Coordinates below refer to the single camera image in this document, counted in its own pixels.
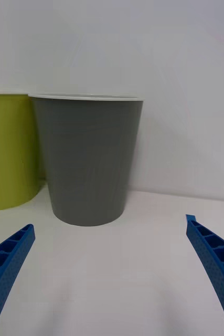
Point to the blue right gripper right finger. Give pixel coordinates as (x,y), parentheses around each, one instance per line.
(218,265)

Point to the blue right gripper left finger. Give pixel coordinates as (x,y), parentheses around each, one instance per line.
(9,273)

